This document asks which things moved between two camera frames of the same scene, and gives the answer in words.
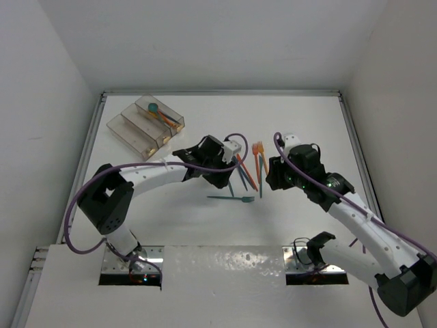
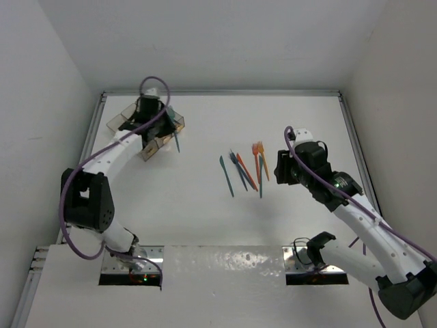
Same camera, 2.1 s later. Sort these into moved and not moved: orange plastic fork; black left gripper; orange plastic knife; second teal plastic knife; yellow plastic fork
Moved: black left gripper
Not moved: second teal plastic knife; orange plastic fork; orange plastic knife; yellow plastic fork
